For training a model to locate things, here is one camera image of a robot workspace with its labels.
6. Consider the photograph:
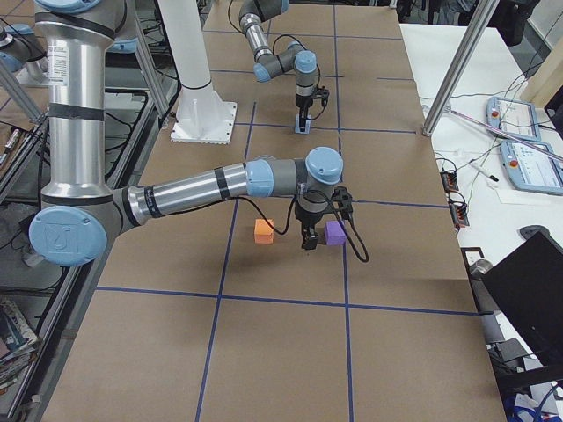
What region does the blue foam block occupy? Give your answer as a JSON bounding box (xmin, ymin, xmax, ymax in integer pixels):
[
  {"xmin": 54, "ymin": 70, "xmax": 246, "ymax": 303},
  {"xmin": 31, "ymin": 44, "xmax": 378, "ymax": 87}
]
[{"xmin": 295, "ymin": 114, "xmax": 311, "ymax": 135}]

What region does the purple foam block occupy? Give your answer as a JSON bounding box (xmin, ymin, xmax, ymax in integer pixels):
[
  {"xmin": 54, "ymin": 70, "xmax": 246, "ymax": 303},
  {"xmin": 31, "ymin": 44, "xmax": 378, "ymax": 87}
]
[{"xmin": 325, "ymin": 221, "xmax": 347, "ymax": 246}]

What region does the orange foam block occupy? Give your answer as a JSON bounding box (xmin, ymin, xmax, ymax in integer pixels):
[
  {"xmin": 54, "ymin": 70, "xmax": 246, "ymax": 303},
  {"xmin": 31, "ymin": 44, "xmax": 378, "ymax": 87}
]
[{"xmin": 253, "ymin": 219, "xmax": 274, "ymax": 244}]

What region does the lower orange connector box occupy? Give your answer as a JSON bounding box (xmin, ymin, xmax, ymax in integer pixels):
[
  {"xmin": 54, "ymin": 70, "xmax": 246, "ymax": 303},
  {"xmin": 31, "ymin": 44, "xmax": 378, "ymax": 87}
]
[{"xmin": 448, "ymin": 200, "xmax": 470, "ymax": 230}]

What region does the orange connector box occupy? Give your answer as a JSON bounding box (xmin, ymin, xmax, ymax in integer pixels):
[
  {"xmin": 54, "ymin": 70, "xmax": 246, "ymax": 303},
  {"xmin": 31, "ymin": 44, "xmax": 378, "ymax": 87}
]
[
  {"xmin": 448, "ymin": 200, "xmax": 470, "ymax": 230},
  {"xmin": 440, "ymin": 170, "xmax": 459, "ymax": 193}
]

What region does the upper orange connector box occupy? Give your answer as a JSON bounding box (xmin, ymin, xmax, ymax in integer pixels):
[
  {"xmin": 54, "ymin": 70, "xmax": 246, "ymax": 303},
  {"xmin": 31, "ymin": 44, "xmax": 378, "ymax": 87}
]
[{"xmin": 440, "ymin": 170, "xmax": 459, "ymax": 193}]

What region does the black marker pen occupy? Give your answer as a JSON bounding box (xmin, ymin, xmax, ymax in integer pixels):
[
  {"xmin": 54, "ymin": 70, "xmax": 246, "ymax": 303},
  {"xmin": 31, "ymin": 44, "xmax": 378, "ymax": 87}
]
[{"xmin": 472, "ymin": 162, "xmax": 499, "ymax": 182}]

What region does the upper teach pendant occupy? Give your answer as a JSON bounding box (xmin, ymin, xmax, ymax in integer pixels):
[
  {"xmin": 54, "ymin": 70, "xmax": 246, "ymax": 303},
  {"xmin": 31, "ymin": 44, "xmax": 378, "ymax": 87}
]
[{"xmin": 486, "ymin": 96, "xmax": 541, "ymax": 142}]

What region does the teach pendant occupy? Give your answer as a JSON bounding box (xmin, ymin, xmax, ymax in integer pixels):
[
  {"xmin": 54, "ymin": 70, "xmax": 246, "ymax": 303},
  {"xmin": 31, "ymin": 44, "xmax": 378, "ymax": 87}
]
[
  {"xmin": 486, "ymin": 96, "xmax": 541, "ymax": 142},
  {"xmin": 501, "ymin": 140, "xmax": 562, "ymax": 196}
]

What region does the black laptop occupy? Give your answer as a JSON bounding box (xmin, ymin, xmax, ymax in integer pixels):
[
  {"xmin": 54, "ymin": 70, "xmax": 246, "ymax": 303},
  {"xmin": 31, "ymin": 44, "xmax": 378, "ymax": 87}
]
[{"xmin": 483, "ymin": 232, "xmax": 562, "ymax": 365}]

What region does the lower teach pendant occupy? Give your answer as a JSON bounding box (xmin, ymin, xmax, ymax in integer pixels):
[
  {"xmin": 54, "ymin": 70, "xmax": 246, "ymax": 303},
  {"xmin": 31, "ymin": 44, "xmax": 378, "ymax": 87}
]
[{"xmin": 501, "ymin": 140, "xmax": 562, "ymax": 196}]

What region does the stack of magazines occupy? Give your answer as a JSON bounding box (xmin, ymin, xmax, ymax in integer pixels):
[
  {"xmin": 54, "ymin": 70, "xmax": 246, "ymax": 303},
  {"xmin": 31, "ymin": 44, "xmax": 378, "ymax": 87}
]
[{"xmin": 1, "ymin": 296, "xmax": 39, "ymax": 394}]

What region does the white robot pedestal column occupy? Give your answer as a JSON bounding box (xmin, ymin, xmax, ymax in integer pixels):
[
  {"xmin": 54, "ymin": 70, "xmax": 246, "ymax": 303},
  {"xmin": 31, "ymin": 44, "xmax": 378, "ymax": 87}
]
[{"xmin": 158, "ymin": 0, "xmax": 238, "ymax": 144}]

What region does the aluminium frame post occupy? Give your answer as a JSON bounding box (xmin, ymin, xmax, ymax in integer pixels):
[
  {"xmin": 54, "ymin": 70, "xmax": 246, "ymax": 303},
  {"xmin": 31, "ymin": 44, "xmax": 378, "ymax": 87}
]
[{"xmin": 422, "ymin": 0, "xmax": 500, "ymax": 136}]

